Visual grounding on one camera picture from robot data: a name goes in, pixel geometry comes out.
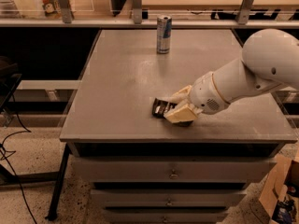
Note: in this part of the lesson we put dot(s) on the grey drawer cabinet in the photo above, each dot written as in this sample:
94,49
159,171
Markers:
148,170

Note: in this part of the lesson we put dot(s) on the silver blue redbull can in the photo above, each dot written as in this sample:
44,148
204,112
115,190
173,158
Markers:
164,27

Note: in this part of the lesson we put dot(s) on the black desk at left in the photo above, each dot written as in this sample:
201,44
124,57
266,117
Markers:
10,78

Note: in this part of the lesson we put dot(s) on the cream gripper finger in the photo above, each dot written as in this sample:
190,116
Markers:
182,113
180,95

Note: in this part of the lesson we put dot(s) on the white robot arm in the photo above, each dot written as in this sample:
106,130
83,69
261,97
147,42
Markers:
269,62

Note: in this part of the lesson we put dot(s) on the cardboard box with items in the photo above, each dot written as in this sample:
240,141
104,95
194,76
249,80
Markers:
280,195

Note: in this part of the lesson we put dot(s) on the grey metal railing shelf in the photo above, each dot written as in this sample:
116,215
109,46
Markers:
144,13

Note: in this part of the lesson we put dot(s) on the black rxbar chocolate bar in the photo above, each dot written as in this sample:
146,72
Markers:
160,107

